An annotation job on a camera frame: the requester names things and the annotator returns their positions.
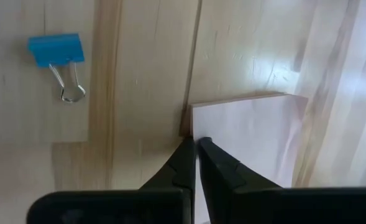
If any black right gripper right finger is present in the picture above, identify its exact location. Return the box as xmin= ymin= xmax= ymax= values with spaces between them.
xmin=197 ymin=136 xmax=366 ymax=224

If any pink sticky note pad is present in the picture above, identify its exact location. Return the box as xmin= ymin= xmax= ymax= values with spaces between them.
xmin=190 ymin=92 xmax=309 ymax=224

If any purple eraser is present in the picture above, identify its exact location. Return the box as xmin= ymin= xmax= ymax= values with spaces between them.
xmin=27 ymin=33 xmax=86 ymax=104

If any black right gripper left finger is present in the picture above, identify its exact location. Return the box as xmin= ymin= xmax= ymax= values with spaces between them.
xmin=26 ymin=136 xmax=198 ymax=224

